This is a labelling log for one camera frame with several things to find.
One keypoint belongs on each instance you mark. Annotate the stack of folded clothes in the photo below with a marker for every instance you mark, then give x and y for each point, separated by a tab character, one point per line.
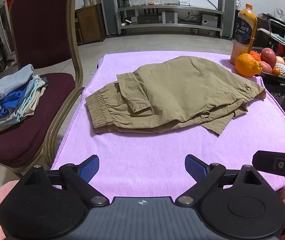
15	90

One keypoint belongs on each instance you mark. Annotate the large orange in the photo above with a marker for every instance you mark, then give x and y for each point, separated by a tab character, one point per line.
247	66

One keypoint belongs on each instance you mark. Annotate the white desk fan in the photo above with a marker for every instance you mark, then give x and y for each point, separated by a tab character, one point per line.
280	13

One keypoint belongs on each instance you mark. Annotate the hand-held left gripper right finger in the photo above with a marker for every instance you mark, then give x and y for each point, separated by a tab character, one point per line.
194	168

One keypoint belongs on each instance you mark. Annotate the grey subwoofer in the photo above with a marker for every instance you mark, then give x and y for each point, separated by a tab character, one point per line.
210	21

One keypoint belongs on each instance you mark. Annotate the orange juice bottle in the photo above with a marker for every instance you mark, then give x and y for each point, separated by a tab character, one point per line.
245	30

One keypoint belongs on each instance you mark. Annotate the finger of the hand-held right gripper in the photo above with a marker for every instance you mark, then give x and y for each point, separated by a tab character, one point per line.
277	165

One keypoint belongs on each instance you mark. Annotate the wooden cabinet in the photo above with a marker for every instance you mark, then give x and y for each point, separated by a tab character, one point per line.
90	25

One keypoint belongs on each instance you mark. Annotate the black fruit tray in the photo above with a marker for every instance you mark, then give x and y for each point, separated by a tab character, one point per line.
272	78

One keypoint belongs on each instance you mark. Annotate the black receiver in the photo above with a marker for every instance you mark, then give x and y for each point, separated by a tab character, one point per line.
148	19

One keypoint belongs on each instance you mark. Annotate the maroon chair with gold frame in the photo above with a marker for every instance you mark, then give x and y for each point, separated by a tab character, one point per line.
42	30

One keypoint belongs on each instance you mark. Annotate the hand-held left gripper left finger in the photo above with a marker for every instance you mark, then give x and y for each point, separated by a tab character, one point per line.
90	168

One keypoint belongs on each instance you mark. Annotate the pink fleece blanket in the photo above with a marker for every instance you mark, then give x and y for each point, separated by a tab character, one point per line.
145	150

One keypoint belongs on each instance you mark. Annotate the khaki pants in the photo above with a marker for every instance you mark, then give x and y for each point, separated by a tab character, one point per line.
177	87

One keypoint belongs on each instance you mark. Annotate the pink apple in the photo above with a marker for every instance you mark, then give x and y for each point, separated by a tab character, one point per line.
265	67

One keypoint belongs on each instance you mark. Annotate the grey television stand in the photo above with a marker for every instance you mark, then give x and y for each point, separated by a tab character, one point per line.
157	26

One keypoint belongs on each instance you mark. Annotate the white kettle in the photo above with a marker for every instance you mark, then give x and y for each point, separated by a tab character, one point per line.
87	2

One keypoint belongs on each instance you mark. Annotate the small silver speaker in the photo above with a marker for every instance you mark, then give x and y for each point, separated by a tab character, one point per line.
170	17

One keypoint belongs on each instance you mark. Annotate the fruit in white foam net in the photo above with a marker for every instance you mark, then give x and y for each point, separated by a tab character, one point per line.
280	70

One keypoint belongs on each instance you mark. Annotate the fruit in red net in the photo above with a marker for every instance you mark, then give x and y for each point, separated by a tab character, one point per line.
255	55

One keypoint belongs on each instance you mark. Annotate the dark low cabinet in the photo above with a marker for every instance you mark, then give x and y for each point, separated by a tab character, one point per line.
263	39

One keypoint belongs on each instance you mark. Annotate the tall grey floor speaker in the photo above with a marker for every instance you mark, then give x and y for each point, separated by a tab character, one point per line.
109	7
227	10

